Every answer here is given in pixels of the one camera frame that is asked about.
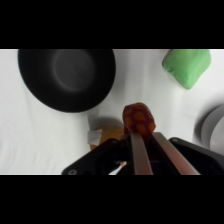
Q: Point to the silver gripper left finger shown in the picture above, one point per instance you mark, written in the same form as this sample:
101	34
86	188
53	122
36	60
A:
140	155

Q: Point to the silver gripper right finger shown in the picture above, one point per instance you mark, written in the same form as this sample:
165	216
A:
173	155

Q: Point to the red ball with orange pattern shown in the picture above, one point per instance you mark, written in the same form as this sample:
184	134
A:
139	119

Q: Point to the grey round bowl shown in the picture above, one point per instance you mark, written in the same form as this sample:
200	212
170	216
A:
215	128

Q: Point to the black bowl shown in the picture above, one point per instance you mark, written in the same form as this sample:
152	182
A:
68	80

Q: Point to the orange toy with white tag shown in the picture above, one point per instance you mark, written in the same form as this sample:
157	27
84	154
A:
108	134

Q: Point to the green soft cube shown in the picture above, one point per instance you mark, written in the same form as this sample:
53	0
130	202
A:
187	66

